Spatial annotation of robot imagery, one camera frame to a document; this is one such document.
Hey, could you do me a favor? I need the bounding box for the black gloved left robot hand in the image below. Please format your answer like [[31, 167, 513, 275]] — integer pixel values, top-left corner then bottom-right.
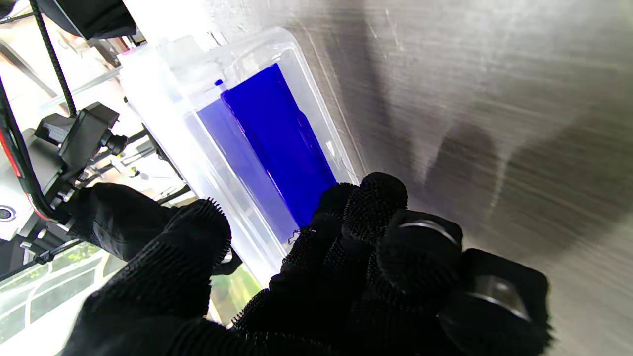
[[62, 172, 553, 356]]

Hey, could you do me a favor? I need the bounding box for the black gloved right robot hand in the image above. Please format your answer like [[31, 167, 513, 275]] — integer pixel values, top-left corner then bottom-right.
[[62, 183, 243, 276]]

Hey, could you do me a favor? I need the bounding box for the clear container with blue clips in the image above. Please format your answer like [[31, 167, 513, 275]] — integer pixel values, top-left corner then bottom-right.
[[119, 27, 359, 287]]

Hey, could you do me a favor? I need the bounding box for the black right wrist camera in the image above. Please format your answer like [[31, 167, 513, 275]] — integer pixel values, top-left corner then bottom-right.
[[35, 102, 128, 183]]

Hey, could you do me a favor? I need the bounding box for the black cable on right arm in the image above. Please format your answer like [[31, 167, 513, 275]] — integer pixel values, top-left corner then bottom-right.
[[29, 0, 79, 117]]

